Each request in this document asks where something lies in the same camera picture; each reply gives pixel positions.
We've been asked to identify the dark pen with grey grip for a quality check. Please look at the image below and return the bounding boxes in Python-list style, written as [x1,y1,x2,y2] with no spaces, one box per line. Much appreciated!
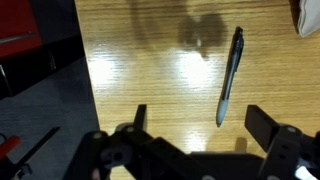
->
[215,26,245,128]

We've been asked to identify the white object at corner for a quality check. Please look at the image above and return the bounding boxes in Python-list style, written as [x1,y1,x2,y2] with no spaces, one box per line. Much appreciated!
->
[296,0,320,38]

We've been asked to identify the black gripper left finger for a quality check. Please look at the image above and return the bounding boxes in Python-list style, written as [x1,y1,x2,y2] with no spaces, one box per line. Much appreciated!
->
[63,104,192,180]

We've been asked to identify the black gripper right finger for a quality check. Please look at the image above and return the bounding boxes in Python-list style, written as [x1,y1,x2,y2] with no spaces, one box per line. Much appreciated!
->
[244,104,320,180]

